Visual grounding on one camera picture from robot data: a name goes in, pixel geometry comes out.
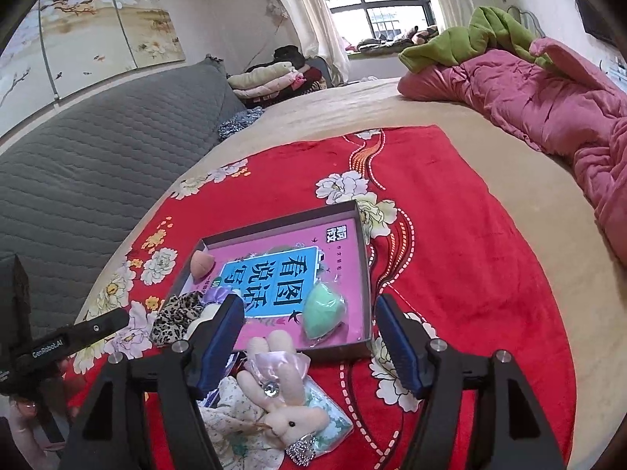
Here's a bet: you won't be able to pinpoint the white plush bunny purple bow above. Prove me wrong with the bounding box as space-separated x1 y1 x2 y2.
185 288 242 341

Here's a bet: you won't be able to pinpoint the beige plush bunny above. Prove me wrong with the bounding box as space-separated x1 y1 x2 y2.
236 329 330 468

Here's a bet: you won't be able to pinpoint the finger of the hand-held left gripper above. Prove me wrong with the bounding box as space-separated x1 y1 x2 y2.
73 307 131 349

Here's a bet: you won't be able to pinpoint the blue patterned cloth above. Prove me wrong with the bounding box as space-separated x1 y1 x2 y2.
218 106 265 142

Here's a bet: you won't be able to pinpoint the shallow box with pink print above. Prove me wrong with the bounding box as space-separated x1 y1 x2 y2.
167 200 375 363

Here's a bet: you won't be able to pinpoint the pink quilt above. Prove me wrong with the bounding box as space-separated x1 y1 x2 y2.
397 38 627 268

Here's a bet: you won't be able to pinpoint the leopard print scrunchie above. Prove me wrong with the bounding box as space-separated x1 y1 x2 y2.
148 291 205 348

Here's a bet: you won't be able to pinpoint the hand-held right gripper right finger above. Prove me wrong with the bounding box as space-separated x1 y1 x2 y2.
375 295 566 470

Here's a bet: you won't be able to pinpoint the person's left hand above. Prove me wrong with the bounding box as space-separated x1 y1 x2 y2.
7 398 60 470

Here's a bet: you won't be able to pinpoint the black television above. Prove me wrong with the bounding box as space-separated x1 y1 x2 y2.
571 0 627 47

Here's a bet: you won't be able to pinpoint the pink makeup sponge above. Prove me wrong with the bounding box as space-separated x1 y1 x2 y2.
190 251 217 284

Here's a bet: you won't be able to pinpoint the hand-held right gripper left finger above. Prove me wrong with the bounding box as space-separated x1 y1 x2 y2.
59 293 246 470

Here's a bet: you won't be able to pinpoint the white floral scrunchie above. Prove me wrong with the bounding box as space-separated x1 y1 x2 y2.
198 377 285 470

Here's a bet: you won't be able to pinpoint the green makeup sponge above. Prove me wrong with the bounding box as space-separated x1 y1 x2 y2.
301 281 350 341

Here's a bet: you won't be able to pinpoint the grey quilted headboard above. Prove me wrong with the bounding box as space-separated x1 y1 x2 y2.
0 61 248 348

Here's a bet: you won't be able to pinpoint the black garment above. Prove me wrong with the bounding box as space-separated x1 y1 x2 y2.
272 45 307 67

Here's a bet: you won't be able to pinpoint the green blanket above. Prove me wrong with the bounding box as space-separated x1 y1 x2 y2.
398 6 554 76

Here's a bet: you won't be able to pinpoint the clothes on windowsill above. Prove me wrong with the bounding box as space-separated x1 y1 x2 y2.
345 24 442 54

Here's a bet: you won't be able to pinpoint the red floral blanket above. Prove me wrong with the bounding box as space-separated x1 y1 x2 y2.
63 125 576 470

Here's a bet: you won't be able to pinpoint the stack of folded clothes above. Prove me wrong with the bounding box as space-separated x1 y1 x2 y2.
227 61 324 108

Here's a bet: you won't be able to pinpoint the floral wall painting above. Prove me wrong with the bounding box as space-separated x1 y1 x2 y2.
0 0 187 133

